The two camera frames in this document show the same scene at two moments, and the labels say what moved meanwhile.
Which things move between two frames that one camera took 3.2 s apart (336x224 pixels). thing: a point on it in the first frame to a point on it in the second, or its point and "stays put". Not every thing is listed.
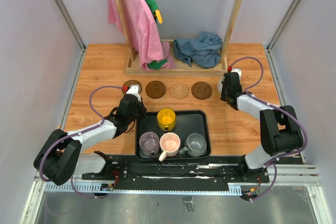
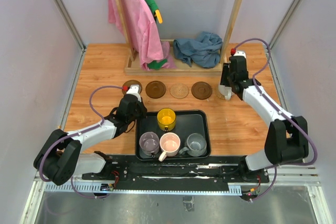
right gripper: x=222 y=96 to x=226 y=70
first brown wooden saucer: x=129 y=82 stays put
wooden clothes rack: x=133 y=68 stays put
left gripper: x=143 y=110 stays put
